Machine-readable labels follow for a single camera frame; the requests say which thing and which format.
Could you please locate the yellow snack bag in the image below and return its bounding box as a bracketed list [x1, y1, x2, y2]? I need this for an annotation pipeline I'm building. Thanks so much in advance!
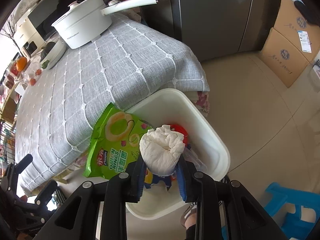
[144, 168, 153, 185]

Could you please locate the grey checked tablecloth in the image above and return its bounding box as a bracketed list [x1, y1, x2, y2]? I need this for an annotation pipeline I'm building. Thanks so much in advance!
[15, 14, 210, 194]

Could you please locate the white plastic trash bin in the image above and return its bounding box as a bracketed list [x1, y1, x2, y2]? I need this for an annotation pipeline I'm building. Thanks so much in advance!
[124, 87, 231, 221]

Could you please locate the person's left hand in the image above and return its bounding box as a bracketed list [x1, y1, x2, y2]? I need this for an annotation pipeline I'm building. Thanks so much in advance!
[20, 195, 28, 203]

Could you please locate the lower cardboard box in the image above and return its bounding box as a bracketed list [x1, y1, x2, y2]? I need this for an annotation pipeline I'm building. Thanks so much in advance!
[259, 28, 309, 88]

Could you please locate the blue plastic stool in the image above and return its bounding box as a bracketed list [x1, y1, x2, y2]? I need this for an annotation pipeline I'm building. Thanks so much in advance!
[263, 182, 320, 240]

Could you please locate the white tissue wad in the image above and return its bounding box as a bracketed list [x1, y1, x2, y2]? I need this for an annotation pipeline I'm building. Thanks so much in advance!
[139, 125, 185, 177]

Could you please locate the green onion rings snack bag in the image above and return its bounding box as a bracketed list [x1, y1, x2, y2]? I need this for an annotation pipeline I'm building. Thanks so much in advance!
[83, 103, 151, 179]

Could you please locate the white ceramic bowl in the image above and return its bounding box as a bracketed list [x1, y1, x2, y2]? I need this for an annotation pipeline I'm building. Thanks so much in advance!
[40, 38, 67, 69]

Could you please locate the cream air fryer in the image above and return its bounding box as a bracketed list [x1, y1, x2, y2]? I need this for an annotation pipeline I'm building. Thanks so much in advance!
[14, 18, 46, 57]

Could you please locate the grey refrigerator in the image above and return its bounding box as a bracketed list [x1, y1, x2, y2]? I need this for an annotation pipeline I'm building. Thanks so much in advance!
[134, 0, 286, 62]

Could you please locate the white electric cooking pot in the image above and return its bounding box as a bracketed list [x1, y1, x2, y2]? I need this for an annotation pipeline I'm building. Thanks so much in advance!
[52, 0, 159, 49]

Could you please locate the large orange fruit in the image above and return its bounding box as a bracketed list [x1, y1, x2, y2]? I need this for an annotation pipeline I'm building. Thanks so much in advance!
[16, 56, 28, 72]

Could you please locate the dark green pumpkin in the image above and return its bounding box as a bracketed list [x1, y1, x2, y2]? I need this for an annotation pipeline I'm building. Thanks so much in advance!
[40, 41, 55, 61]

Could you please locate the red and white bowl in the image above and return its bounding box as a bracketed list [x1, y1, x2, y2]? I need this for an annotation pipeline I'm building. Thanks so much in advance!
[170, 124, 188, 145]

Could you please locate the clear crushed plastic bottle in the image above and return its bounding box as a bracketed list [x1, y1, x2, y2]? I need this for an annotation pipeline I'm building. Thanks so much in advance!
[183, 147, 207, 173]

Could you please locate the upper cardboard box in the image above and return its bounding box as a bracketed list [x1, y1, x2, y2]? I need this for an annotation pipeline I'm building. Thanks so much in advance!
[273, 0, 319, 62]

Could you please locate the black wire rack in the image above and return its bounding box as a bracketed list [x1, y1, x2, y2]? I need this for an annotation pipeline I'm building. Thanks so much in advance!
[1, 120, 16, 171]

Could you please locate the cardboard box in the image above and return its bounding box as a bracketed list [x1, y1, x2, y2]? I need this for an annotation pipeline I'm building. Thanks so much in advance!
[273, 0, 319, 62]
[259, 28, 309, 88]

